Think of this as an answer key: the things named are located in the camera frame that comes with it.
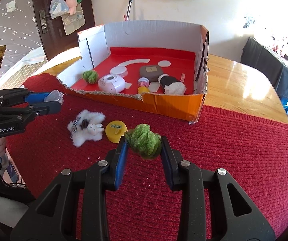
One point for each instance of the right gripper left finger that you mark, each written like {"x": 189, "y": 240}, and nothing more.
{"x": 53, "y": 216}

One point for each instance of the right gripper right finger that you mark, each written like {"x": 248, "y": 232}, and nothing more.
{"x": 234, "y": 216}

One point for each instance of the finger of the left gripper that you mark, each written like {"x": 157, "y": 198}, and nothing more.
{"x": 33, "y": 112}
{"x": 37, "y": 97}

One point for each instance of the clear small plastic box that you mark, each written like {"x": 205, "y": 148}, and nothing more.
{"x": 55, "y": 95}

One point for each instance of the white fluffy star hairclip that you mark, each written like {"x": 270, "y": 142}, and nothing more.
{"x": 86, "y": 126}

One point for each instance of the green yarn ball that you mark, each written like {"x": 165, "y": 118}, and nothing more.
{"x": 144, "y": 142}
{"x": 90, "y": 76}

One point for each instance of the yellow round cap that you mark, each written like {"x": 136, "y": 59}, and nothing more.
{"x": 115, "y": 130}

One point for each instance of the white round plastic jar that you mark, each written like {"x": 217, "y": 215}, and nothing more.
{"x": 119, "y": 71}

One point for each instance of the grey square compact case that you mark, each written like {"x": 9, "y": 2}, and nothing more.
{"x": 151, "y": 72}

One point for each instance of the black white sock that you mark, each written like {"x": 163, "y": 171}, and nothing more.
{"x": 171, "y": 85}

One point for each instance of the red knitted mat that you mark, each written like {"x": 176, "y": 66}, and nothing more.
{"x": 253, "y": 150}

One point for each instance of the brown door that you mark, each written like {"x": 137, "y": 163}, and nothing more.
{"x": 51, "y": 31}

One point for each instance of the beige hanging organizer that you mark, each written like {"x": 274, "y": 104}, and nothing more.
{"x": 73, "y": 22}

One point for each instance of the plastic bag on door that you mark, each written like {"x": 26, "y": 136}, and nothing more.
{"x": 58, "y": 8}

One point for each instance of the pink yellow small toy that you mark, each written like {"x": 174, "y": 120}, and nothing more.
{"x": 143, "y": 84}

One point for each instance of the white orange cardboard box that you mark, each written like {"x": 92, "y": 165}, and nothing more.
{"x": 95, "y": 44}

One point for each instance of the orange silver mop handle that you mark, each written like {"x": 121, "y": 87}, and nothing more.
{"x": 127, "y": 15}

